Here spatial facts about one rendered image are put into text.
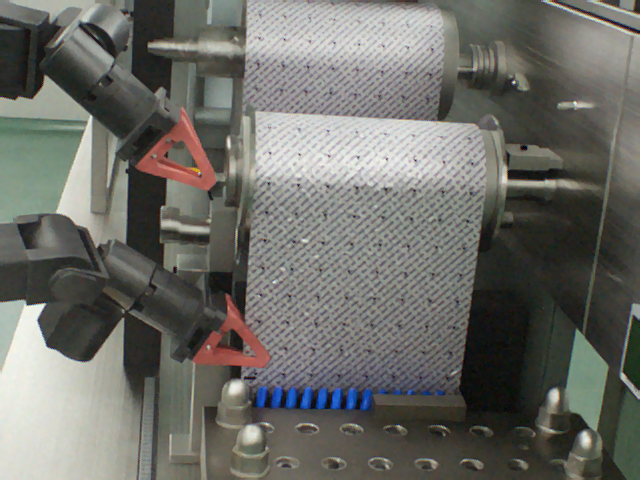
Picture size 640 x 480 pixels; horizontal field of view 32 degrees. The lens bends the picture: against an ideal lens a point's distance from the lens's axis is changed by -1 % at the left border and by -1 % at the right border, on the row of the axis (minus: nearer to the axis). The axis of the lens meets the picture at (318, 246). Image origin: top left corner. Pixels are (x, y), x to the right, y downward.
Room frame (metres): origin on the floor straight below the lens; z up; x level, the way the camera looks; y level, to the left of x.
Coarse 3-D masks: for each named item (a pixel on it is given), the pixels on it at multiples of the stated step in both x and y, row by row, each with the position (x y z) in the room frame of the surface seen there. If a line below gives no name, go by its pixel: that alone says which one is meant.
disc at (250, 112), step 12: (252, 108) 1.11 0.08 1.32; (252, 120) 1.09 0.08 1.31; (252, 132) 1.08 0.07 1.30; (252, 144) 1.07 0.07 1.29; (252, 156) 1.06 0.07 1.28; (252, 168) 1.06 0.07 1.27; (252, 180) 1.05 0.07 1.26; (252, 192) 1.05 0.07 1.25; (252, 204) 1.06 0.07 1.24; (240, 228) 1.14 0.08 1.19
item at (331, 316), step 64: (256, 256) 1.07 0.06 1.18; (320, 256) 1.08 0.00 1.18; (384, 256) 1.09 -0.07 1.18; (448, 256) 1.09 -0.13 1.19; (256, 320) 1.07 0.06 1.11; (320, 320) 1.08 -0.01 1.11; (384, 320) 1.09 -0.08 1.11; (448, 320) 1.10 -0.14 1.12; (256, 384) 1.07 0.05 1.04; (320, 384) 1.08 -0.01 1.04; (384, 384) 1.09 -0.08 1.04; (448, 384) 1.10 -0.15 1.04
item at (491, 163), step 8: (240, 128) 1.16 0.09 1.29; (248, 128) 1.10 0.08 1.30; (248, 136) 1.09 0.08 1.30; (488, 136) 1.15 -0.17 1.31; (248, 144) 1.08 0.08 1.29; (488, 144) 1.13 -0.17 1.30; (248, 152) 1.08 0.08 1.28; (488, 152) 1.12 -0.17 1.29; (248, 160) 1.08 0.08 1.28; (488, 160) 1.12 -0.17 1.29; (496, 160) 1.12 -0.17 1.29; (248, 168) 1.07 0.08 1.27; (488, 168) 1.11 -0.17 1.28; (496, 168) 1.11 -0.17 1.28; (488, 176) 1.11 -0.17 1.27; (496, 176) 1.11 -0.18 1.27; (488, 184) 1.11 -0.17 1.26; (496, 184) 1.11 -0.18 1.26; (488, 192) 1.11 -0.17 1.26; (488, 200) 1.10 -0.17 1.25; (240, 208) 1.09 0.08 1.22; (488, 208) 1.11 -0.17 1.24; (240, 216) 1.08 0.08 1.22; (488, 216) 1.11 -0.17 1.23; (240, 224) 1.09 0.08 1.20; (488, 224) 1.11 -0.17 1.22; (480, 232) 1.12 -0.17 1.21
